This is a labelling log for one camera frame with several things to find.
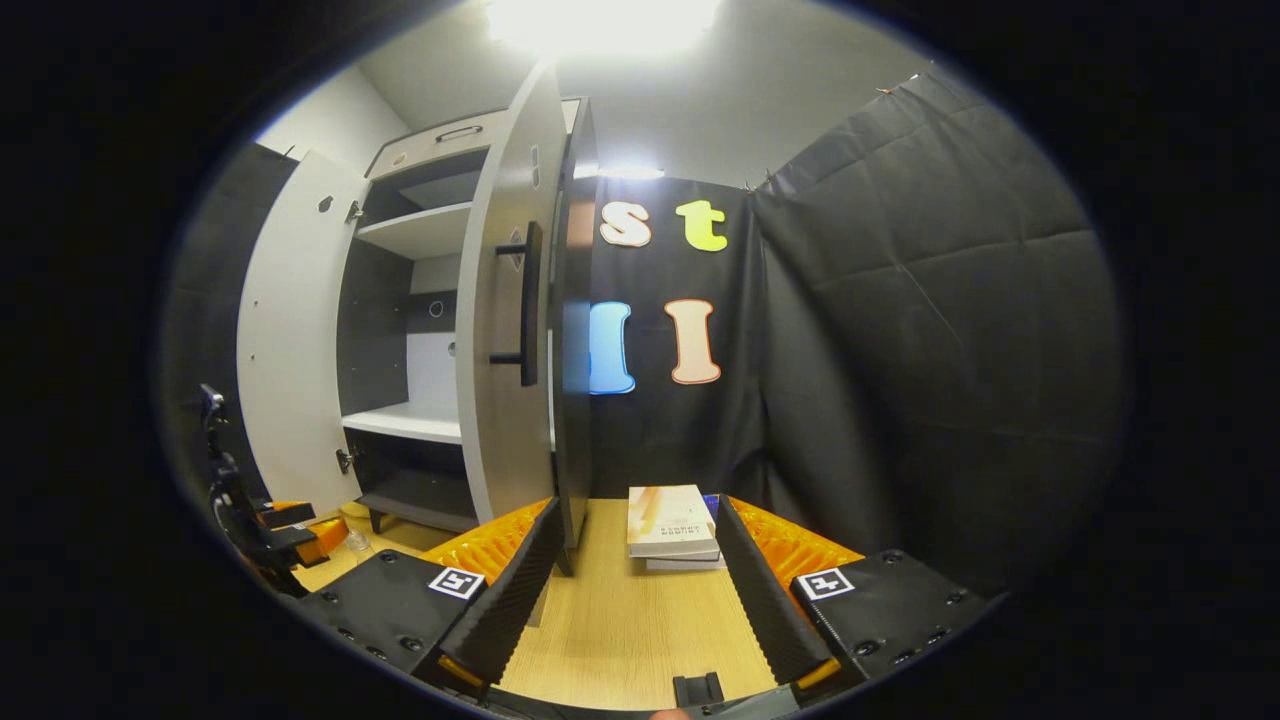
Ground large ceiling light panel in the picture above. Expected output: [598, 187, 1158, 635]
[485, 0, 721, 56]

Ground black backdrop cloth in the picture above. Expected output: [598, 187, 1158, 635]
[160, 62, 1126, 601]

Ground white cabinet shelf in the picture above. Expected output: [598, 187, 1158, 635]
[342, 402, 463, 446]

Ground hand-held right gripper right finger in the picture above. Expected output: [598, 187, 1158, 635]
[714, 495, 991, 706]

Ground grey cabinet drawer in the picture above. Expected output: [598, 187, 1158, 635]
[365, 108, 511, 181]

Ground cream cover book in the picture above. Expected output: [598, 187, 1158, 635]
[627, 485, 721, 561]

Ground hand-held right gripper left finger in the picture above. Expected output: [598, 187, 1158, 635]
[295, 498, 564, 701]

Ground grey cabinet shelf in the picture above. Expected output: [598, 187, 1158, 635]
[356, 202, 473, 261]

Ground grey cabinet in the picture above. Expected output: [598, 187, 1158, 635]
[335, 95, 603, 578]

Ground grey cabinet door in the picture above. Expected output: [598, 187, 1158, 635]
[455, 62, 571, 629]
[237, 150, 366, 516]

